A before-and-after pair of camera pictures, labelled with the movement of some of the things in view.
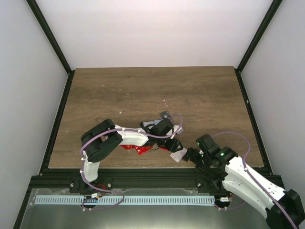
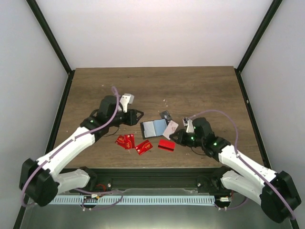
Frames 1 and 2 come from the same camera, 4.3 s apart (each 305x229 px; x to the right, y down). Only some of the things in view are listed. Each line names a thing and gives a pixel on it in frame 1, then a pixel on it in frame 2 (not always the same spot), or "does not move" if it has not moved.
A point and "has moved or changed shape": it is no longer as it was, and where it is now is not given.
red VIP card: (141, 150) does not move
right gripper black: (193, 159) to (182, 138)
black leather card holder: (150, 126) does not move
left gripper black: (170, 147) to (132, 121)
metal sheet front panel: (231, 210) does not move
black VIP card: (165, 114) does not move
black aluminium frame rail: (67, 181) does not move
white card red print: (177, 156) has moved or changed shape
